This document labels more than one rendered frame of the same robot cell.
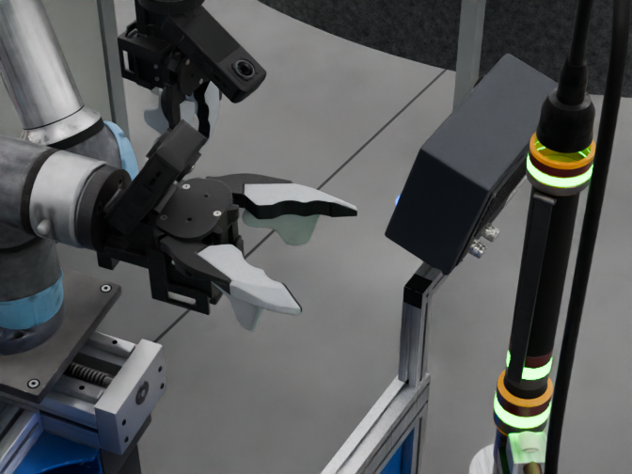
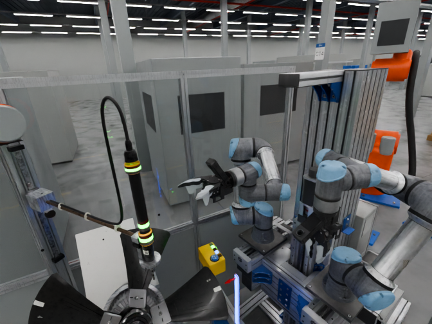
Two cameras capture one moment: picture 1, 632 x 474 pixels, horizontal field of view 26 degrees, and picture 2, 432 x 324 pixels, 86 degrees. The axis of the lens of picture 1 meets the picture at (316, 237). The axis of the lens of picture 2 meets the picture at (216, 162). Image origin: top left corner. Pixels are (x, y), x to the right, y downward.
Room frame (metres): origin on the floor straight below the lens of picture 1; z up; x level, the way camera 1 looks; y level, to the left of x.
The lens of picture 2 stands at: (1.23, -0.57, 2.06)
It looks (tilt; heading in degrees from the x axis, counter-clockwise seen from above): 22 degrees down; 121
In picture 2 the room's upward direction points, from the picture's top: 2 degrees counter-clockwise
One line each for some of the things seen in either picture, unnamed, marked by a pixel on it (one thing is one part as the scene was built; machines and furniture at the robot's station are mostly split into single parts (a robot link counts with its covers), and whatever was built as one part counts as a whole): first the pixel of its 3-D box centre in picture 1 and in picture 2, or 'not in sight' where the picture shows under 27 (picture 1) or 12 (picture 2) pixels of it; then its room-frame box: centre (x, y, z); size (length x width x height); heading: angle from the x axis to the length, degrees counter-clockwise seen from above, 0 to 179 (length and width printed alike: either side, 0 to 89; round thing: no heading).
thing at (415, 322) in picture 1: (415, 332); not in sight; (1.35, -0.14, 0.96); 0.03 x 0.03 x 0.20; 58
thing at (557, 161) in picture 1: (560, 162); (132, 167); (0.71, -0.16, 1.80); 0.04 x 0.04 x 0.03
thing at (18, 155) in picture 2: not in sight; (39, 208); (0.03, -0.20, 1.48); 0.05 x 0.03 x 0.62; 93
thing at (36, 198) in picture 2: not in sight; (40, 199); (0.08, -0.19, 1.54); 0.10 x 0.07 x 0.08; 3
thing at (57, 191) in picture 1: (75, 203); (233, 177); (0.85, 0.20, 1.64); 0.08 x 0.05 x 0.08; 158
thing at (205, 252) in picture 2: not in sight; (211, 260); (0.65, 0.30, 1.02); 0.16 x 0.10 x 0.11; 148
